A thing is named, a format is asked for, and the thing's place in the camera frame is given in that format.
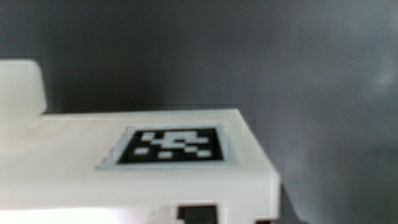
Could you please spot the white drawer with knob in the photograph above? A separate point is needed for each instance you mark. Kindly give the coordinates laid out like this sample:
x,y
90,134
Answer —
x,y
127,168

